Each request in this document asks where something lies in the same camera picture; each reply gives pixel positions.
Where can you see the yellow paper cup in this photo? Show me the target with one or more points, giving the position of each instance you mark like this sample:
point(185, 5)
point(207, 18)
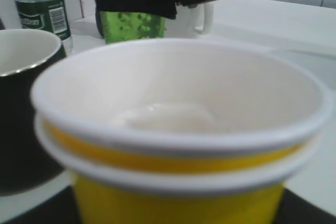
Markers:
point(179, 130)

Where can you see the white ceramic mug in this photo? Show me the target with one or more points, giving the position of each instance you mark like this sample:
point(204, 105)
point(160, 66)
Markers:
point(190, 22)

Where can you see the green soda bottle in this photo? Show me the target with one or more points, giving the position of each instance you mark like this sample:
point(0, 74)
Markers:
point(122, 26)

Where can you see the clear water bottle green label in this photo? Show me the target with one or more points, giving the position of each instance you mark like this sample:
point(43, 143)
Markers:
point(47, 15)

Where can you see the black ceramic mug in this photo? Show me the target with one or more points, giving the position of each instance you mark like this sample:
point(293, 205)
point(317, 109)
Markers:
point(25, 54)

